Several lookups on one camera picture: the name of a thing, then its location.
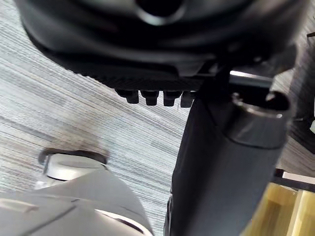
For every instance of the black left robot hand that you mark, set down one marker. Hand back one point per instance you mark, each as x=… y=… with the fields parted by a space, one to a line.
x=152 y=44

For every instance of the dark object with white spot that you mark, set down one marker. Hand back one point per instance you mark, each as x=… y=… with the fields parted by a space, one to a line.
x=305 y=103

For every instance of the wooden shoe rack black frame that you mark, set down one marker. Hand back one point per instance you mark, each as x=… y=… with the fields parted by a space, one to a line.
x=285 y=211

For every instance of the silver robot leg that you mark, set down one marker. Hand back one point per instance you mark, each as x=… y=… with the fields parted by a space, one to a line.
x=81 y=201

